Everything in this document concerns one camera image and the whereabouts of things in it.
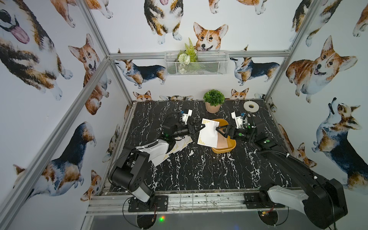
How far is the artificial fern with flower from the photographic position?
80 centimetres

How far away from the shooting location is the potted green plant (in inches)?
40.3

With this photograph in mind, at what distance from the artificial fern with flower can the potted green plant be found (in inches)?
10.1
